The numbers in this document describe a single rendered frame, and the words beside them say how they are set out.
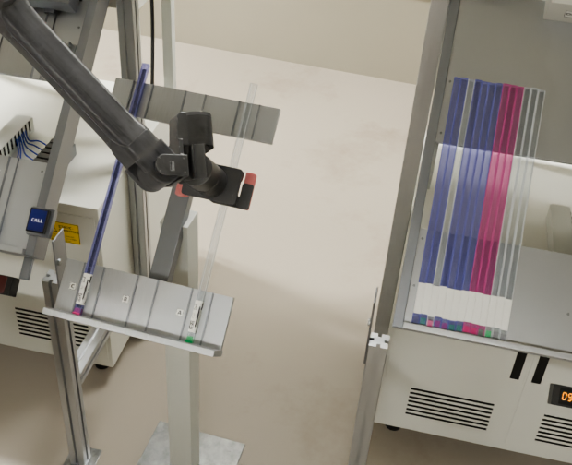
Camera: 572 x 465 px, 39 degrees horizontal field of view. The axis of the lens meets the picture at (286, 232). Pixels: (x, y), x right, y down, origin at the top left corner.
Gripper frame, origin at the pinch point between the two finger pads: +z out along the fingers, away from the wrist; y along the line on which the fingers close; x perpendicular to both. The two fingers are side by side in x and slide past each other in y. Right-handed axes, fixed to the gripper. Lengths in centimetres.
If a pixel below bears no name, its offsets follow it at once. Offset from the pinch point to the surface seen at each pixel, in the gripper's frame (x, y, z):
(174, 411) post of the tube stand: 49, 12, 46
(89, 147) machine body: -12, 57, 58
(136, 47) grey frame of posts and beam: -34, 39, 31
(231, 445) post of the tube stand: 58, 2, 74
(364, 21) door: -124, 19, 227
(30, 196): 8.1, 44.3, 11.4
